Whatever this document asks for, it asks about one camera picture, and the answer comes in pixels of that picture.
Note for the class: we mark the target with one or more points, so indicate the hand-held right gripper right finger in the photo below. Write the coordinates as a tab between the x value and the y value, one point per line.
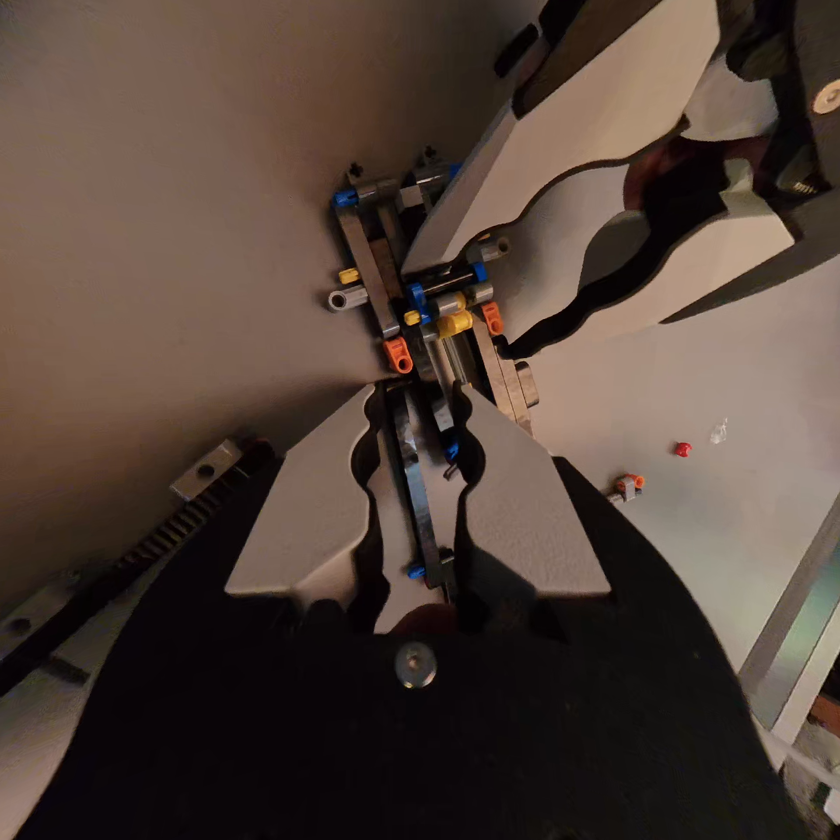
531	525

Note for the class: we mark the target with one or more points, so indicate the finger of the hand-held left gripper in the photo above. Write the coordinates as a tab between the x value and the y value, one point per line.
709	262
590	111

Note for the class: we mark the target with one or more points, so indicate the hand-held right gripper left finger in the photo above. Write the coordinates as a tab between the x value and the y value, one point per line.
302	525

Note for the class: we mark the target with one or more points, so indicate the long black toy beam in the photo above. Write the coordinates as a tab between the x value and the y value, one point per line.
420	505

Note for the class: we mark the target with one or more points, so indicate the toy brick vehicle chassis assembly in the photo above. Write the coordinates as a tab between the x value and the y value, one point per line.
367	262

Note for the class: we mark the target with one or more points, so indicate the grey orange toy connector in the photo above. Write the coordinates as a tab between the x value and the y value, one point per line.
628	487

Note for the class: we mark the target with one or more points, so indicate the black toy gear rack assembly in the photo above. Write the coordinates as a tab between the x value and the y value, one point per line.
164	535

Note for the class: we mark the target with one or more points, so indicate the red toy bush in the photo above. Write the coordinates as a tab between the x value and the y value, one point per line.
682	449

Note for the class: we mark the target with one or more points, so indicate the clear plastic scrap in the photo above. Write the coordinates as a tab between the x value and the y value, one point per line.
720	431

